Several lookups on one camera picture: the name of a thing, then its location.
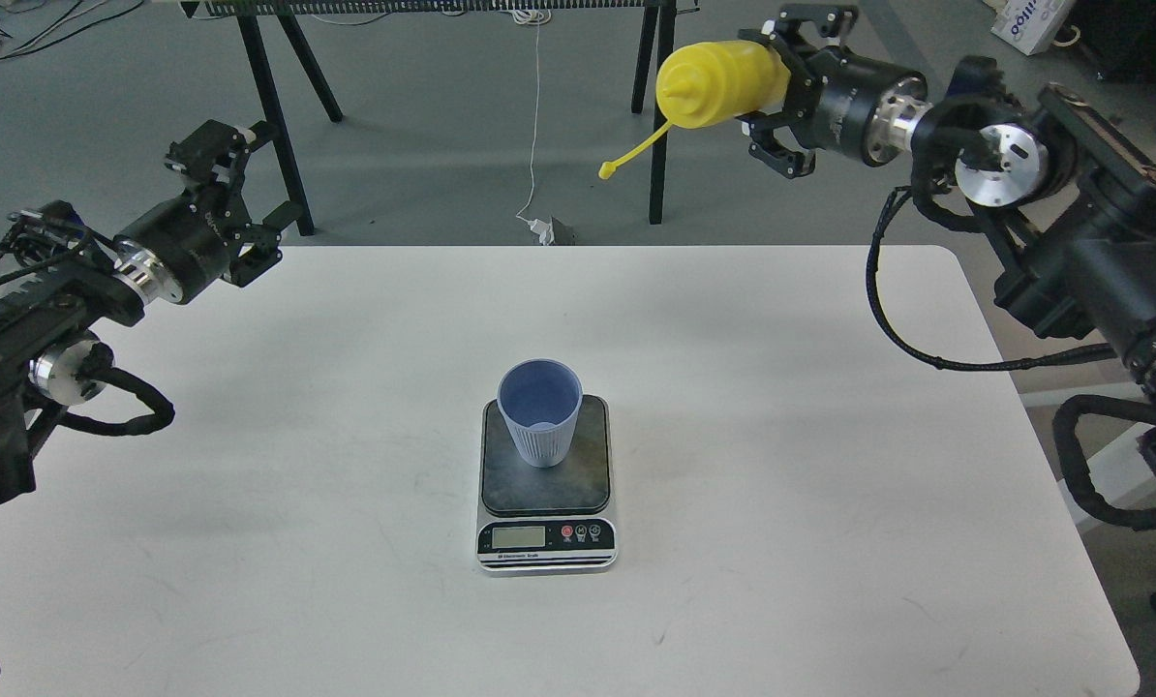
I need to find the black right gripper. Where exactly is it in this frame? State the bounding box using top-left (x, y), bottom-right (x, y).
top-left (738, 3), bottom-right (928, 180)

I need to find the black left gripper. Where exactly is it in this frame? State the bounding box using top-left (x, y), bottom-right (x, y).
top-left (113, 119), bottom-right (305, 305)

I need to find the yellow squeeze bottle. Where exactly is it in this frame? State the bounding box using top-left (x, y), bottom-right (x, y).
top-left (596, 40), bottom-right (792, 180)

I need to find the blue ribbed plastic cup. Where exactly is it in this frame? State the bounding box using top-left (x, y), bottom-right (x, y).
top-left (497, 358), bottom-right (584, 469)

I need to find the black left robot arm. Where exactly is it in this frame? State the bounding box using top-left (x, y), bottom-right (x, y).
top-left (0, 123), bottom-right (307, 504)

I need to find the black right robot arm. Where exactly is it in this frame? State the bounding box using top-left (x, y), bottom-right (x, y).
top-left (738, 3), bottom-right (1156, 532)

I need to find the black digital kitchen scale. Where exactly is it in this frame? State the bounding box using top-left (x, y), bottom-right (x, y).
top-left (475, 394), bottom-right (621, 574)

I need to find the black trestle table background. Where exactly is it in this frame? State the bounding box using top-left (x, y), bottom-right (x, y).
top-left (183, 1), bottom-right (690, 240)

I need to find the white cardboard box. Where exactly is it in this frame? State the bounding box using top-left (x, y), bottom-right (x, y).
top-left (990, 1), bottom-right (1079, 55)

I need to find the white power adapter on floor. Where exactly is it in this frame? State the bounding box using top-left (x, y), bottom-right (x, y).
top-left (528, 217), bottom-right (578, 247)

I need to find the white hanging cable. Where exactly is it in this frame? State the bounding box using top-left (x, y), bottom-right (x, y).
top-left (512, 0), bottom-right (553, 228)

